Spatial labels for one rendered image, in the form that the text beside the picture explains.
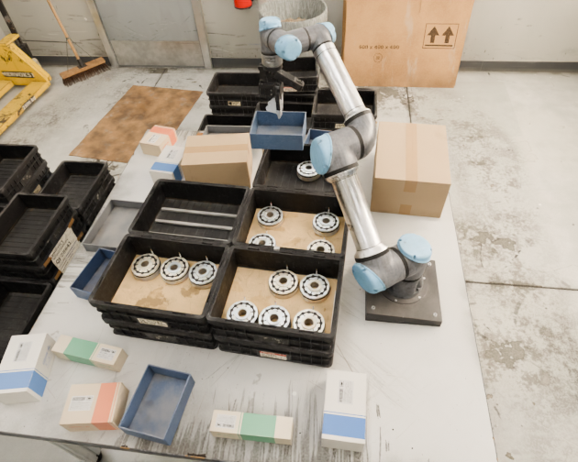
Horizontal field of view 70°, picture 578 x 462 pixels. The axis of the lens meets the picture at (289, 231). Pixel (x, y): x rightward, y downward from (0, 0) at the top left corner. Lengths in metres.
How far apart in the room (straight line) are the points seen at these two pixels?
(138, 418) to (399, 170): 1.32
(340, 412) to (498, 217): 2.03
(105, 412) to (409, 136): 1.59
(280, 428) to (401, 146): 1.24
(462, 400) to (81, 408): 1.18
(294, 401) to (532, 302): 1.65
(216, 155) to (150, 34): 2.83
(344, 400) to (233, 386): 0.37
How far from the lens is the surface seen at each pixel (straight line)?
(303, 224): 1.64
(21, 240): 2.52
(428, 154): 1.90
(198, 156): 1.98
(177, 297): 1.51
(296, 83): 1.60
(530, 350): 2.51
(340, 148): 1.30
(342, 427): 1.31
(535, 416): 2.37
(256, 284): 1.48
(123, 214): 2.05
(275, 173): 1.86
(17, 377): 1.65
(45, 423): 1.64
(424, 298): 1.59
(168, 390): 1.51
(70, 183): 2.90
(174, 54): 4.65
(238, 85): 3.44
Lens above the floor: 2.05
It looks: 49 degrees down
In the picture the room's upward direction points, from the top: 4 degrees counter-clockwise
